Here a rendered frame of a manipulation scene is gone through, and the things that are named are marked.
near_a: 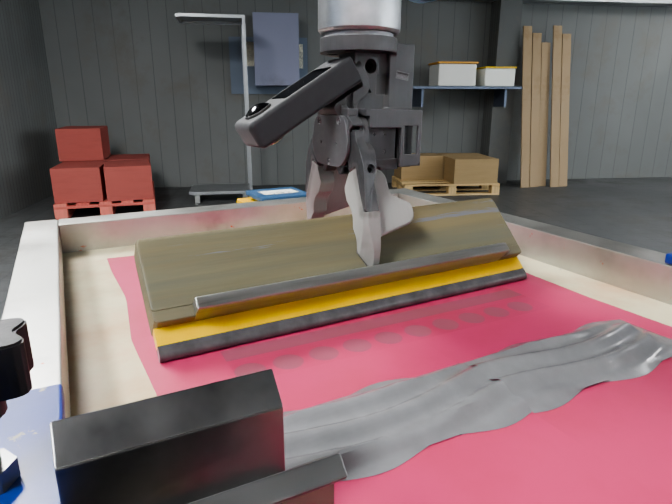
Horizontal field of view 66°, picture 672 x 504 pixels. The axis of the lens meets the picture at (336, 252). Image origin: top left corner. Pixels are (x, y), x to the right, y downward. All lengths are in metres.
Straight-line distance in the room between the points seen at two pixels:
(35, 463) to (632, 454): 0.29
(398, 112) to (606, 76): 8.34
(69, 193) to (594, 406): 5.57
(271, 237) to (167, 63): 6.99
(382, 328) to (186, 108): 7.00
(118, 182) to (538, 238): 5.22
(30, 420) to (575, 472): 0.27
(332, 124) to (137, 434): 0.35
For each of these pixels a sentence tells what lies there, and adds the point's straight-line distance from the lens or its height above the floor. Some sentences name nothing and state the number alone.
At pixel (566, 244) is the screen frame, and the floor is 0.98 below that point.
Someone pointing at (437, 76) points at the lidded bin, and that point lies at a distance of 6.99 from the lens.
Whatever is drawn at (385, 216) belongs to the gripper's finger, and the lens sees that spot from 0.48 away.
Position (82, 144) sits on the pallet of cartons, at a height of 0.68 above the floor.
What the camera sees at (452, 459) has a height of 0.95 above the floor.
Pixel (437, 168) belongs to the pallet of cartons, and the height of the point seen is 0.28.
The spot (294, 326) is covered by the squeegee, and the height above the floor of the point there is 0.96.
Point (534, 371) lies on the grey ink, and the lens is 0.39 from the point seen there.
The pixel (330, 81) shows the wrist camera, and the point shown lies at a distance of 0.47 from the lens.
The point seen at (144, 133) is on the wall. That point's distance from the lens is 7.49.
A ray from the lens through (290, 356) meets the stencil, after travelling 0.40.
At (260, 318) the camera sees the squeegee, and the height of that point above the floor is 0.97.
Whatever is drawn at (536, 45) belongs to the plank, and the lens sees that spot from 7.87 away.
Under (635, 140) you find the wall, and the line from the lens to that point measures 9.17.
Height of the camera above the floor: 1.14
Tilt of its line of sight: 16 degrees down
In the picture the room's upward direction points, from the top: straight up
